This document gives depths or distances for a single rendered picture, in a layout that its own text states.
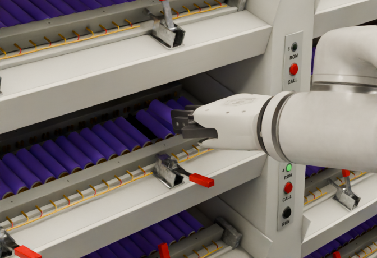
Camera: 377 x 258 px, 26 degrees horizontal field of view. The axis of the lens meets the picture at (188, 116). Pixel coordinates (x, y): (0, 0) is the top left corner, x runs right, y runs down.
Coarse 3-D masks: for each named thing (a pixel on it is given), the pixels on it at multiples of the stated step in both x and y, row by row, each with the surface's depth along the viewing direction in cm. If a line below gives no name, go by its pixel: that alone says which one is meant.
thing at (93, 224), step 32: (192, 96) 128; (224, 96) 124; (192, 160) 114; (224, 160) 116; (256, 160) 119; (96, 192) 104; (128, 192) 106; (160, 192) 107; (192, 192) 111; (32, 224) 97; (64, 224) 98; (96, 224) 99; (128, 224) 104; (64, 256) 98
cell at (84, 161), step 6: (60, 138) 109; (66, 138) 109; (60, 144) 108; (66, 144) 108; (72, 144) 108; (66, 150) 107; (72, 150) 107; (78, 150) 107; (72, 156) 107; (78, 156) 106; (84, 156) 106; (78, 162) 106; (84, 162) 106; (90, 162) 106; (84, 168) 106
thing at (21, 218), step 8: (184, 152) 114; (192, 152) 115; (144, 168) 109; (152, 168) 110; (120, 176) 107; (128, 176) 107; (136, 176) 109; (104, 184) 105; (112, 184) 106; (88, 192) 103; (64, 200) 101; (72, 200) 101; (40, 208) 98; (48, 208) 99; (16, 216) 96; (24, 216) 97; (32, 216) 98; (0, 224) 95; (8, 224) 95
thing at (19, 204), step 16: (160, 144) 112; (176, 144) 113; (192, 144) 115; (112, 160) 106; (128, 160) 107; (144, 160) 109; (80, 176) 102; (96, 176) 103; (112, 176) 106; (144, 176) 108; (32, 192) 98; (48, 192) 98; (64, 192) 100; (80, 192) 102; (0, 208) 94; (16, 208) 96; (32, 208) 98; (64, 208) 99
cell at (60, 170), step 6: (36, 144) 106; (30, 150) 106; (36, 150) 106; (42, 150) 106; (36, 156) 105; (42, 156) 105; (48, 156) 105; (42, 162) 105; (48, 162) 104; (54, 162) 104; (48, 168) 104; (54, 168) 103; (60, 168) 103; (54, 174) 103; (60, 174) 103
